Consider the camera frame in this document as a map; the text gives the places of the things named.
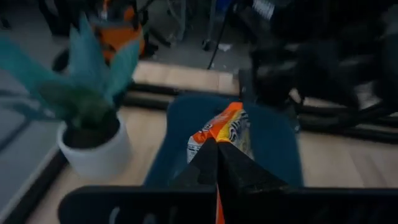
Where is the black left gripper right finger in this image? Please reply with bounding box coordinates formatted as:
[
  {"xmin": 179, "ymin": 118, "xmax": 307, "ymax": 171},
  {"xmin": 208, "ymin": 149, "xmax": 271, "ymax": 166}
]
[{"xmin": 217, "ymin": 142, "xmax": 398, "ymax": 224}]

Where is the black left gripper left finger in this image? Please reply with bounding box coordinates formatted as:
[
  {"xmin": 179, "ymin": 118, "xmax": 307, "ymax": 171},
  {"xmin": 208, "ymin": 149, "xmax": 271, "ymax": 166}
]
[{"xmin": 58, "ymin": 138, "xmax": 220, "ymax": 224}]

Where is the orange Maruchan noodle package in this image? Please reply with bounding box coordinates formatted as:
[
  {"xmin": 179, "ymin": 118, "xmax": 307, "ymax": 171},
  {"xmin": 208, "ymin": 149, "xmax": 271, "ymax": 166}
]
[{"xmin": 186, "ymin": 101, "xmax": 254, "ymax": 224}]

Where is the blue plastic bin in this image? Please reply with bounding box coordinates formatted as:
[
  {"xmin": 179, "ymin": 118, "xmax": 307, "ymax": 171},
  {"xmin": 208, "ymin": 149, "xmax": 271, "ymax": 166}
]
[{"xmin": 144, "ymin": 95, "xmax": 304, "ymax": 189}]

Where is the green plant in white pot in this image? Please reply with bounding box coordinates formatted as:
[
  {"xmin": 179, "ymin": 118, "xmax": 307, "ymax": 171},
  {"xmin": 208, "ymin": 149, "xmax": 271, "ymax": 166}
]
[{"xmin": 0, "ymin": 14, "xmax": 141, "ymax": 182}]

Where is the black office chair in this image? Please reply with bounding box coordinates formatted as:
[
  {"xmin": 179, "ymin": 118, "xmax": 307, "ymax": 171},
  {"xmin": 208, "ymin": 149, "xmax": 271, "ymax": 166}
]
[{"xmin": 239, "ymin": 0, "xmax": 398, "ymax": 125}]

